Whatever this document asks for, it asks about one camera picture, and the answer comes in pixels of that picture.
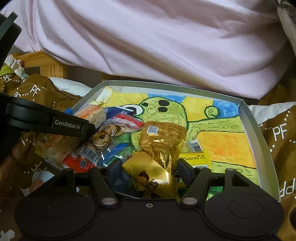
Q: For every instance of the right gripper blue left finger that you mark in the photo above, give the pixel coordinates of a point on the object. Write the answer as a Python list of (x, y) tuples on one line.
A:
[(101, 182)]

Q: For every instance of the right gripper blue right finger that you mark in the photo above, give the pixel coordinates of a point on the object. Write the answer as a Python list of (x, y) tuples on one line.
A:
[(196, 180)]

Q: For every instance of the yellow snack packet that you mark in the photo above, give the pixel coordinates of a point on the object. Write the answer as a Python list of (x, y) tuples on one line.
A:
[(197, 159)]

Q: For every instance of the quail egg vacuum packet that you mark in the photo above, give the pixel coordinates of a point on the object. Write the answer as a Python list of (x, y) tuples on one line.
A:
[(99, 148)]

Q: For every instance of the orange white bread packet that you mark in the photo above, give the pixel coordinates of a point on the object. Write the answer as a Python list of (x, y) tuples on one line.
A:
[(58, 147)]

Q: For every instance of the gold foil snack packet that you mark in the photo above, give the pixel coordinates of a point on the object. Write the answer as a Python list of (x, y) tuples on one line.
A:
[(153, 168)]

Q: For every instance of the dark blue snack box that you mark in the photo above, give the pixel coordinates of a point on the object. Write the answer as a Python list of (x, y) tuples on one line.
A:
[(113, 111)]

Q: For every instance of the clear dried meat packet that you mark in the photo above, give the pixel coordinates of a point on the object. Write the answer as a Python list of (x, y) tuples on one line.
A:
[(193, 146)]

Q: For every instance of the brown printed blanket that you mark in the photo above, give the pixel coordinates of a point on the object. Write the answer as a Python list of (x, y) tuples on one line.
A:
[(16, 171)]

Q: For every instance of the crayon dinosaur drawing paper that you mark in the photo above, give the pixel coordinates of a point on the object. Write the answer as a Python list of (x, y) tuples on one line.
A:
[(127, 184)]

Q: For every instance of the white pillow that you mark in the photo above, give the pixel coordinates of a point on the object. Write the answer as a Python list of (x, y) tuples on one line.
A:
[(72, 87)]

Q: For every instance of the grey metal tray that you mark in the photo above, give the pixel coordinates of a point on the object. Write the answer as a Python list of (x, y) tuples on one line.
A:
[(254, 138)]

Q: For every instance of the pink bed sheet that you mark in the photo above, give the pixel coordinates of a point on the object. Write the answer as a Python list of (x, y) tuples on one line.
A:
[(233, 47)]

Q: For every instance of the clear bag of clothes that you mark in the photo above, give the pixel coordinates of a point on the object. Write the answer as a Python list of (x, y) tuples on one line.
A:
[(287, 14)]

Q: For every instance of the wooden bed frame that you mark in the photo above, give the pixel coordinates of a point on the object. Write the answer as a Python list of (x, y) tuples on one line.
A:
[(47, 65)]

